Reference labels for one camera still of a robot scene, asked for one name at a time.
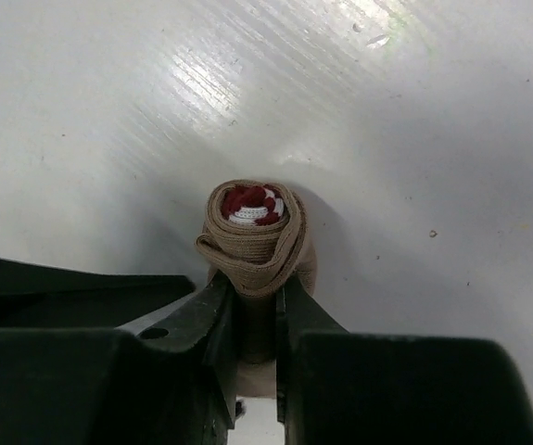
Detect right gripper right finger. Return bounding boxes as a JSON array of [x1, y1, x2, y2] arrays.
[[275, 277, 533, 444]]

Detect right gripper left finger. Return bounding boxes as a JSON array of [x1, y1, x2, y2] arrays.
[[0, 259, 236, 444]]

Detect tan sock with maroon stripes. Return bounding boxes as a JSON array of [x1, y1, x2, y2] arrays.
[[196, 179, 317, 399]]

